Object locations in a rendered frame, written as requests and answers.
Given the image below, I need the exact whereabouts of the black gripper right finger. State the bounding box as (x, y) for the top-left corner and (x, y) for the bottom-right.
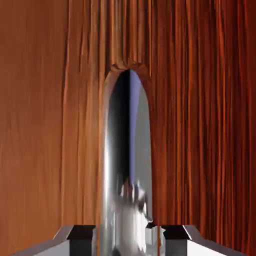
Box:
(161, 224), (245, 256)

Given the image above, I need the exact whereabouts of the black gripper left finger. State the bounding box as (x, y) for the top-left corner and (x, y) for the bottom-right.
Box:
(10, 225), (97, 256)

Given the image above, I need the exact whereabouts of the curved silver metal handle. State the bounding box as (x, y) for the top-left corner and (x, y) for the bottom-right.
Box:
(99, 62), (163, 256)

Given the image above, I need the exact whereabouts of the reddish brown wooden drawer front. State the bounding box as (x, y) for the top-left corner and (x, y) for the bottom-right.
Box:
(0, 0), (256, 256)

